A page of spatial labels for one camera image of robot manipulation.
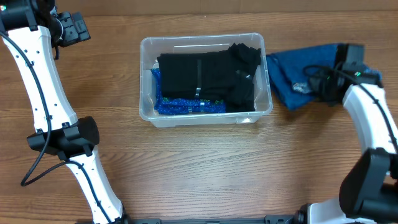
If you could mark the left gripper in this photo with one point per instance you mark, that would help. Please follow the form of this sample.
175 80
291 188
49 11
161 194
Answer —
71 34

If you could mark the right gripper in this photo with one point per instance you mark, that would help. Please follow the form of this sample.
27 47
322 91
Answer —
312 79

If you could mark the blue denim jeans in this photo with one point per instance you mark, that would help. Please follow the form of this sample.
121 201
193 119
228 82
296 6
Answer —
290 70

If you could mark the black cloth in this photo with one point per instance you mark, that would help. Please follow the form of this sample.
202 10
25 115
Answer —
208 76
245 62

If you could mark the blue green sparkly fabric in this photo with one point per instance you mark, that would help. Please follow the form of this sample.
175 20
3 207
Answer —
178 106

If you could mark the black socks bundle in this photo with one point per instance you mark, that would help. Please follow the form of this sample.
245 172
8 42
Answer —
237 104

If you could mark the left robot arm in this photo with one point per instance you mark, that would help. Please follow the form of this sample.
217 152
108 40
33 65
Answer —
34 31

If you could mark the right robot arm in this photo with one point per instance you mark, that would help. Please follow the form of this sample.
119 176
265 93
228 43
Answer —
364 197

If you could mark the clear plastic storage bin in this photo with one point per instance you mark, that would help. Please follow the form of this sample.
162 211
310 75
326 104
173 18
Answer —
152 47

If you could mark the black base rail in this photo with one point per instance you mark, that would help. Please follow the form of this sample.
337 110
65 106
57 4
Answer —
217 221

